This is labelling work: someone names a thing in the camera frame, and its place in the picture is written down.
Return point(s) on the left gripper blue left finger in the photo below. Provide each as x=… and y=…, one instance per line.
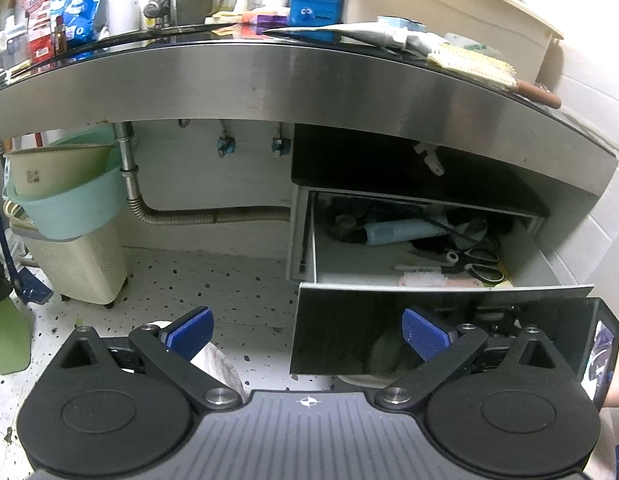
x=166, y=354

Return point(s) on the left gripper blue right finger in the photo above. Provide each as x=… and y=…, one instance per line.
x=447, y=353

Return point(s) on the black drawer with metal handle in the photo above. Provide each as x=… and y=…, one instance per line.
x=348, y=291

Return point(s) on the white floor appliance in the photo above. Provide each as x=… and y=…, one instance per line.
x=388, y=359

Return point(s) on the black marker pen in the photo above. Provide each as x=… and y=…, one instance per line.
x=422, y=268

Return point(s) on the cream perforated laundry basket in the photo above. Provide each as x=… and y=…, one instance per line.
x=89, y=268

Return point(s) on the teal plastic basin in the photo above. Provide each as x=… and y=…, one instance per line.
x=86, y=208

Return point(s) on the beige plastic basin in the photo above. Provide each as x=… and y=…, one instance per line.
x=43, y=172

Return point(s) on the steel edged black countertop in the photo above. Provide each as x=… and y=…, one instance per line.
x=273, y=80

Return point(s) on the white wipes packet green print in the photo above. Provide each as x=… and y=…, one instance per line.
x=471, y=44

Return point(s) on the red packet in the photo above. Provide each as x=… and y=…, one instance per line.
x=39, y=30

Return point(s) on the purple box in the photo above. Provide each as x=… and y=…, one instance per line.
x=264, y=22

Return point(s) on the grey metal mug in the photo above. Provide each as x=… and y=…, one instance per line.
x=194, y=12

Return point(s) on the beige plastic storage tub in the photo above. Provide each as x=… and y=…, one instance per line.
x=510, y=27

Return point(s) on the blue cartoon box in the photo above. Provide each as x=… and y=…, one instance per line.
x=309, y=13

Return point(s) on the black handled scissors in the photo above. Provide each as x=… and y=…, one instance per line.
x=480, y=263

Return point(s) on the white plastic hook bracket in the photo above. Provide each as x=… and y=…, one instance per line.
x=428, y=151

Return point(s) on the cream brush with brown handle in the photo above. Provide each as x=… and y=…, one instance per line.
x=491, y=71

